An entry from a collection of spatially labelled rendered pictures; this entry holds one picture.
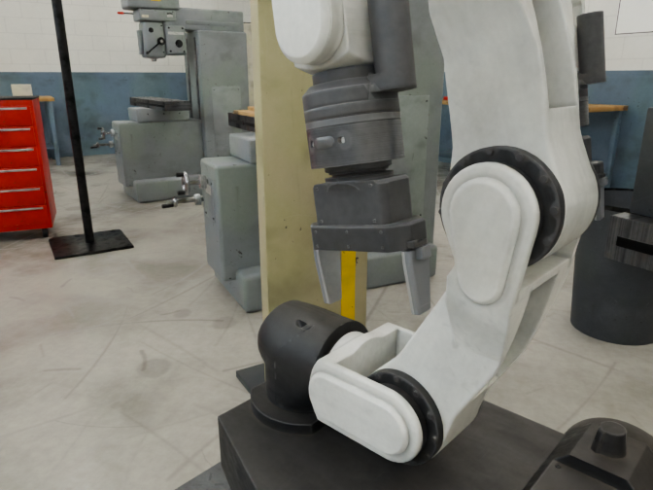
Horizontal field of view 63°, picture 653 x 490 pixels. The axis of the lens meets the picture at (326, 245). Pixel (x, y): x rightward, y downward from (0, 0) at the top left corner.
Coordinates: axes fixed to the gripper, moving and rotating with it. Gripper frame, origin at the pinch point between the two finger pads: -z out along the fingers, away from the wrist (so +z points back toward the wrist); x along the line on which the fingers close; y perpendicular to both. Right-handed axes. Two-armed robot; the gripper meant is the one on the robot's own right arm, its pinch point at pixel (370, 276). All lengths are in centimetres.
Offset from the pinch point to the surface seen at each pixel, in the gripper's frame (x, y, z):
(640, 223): 10, 63, -6
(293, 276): -104, 87, -29
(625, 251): 7, 63, -11
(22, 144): -377, 104, 45
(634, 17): -96, 555, 101
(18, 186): -385, 99, 17
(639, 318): -24, 214, -75
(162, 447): -123, 37, -74
